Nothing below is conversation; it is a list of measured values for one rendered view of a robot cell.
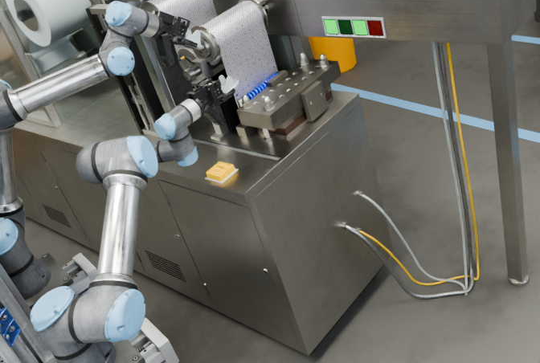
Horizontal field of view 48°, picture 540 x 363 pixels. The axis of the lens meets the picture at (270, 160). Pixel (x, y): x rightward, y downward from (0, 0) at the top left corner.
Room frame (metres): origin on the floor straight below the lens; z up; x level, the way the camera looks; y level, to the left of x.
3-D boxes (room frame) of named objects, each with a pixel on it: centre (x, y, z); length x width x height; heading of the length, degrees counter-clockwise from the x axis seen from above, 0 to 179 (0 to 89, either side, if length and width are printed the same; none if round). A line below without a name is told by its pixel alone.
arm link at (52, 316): (1.19, 0.60, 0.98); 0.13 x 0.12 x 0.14; 72
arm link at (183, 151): (1.83, 0.28, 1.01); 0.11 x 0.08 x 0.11; 72
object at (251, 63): (2.07, -0.04, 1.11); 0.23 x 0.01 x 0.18; 130
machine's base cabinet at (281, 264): (2.79, 0.66, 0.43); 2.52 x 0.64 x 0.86; 40
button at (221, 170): (1.77, 0.17, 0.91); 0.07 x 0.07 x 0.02; 40
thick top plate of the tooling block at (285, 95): (2.01, -0.15, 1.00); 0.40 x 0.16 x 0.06; 130
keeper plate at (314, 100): (1.95, -0.22, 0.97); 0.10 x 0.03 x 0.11; 130
